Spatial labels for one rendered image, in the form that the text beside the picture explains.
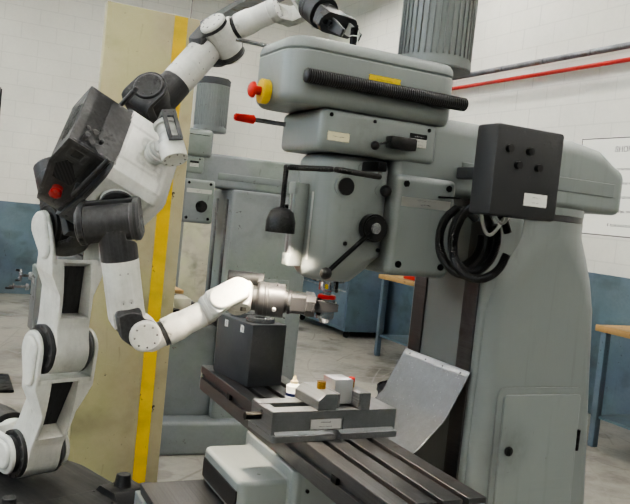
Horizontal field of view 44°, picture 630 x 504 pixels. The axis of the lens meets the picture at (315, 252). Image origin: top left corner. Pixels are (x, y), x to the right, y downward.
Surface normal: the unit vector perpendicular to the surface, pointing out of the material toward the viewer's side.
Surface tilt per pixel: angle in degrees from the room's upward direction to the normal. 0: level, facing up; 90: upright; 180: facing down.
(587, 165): 90
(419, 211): 90
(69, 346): 81
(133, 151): 58
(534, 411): 89
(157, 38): 90
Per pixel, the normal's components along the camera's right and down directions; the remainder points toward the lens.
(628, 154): -0.90, -0.07
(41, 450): 0.68, 0.34
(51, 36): 0.43, 0.09
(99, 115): 0.67, -0.43
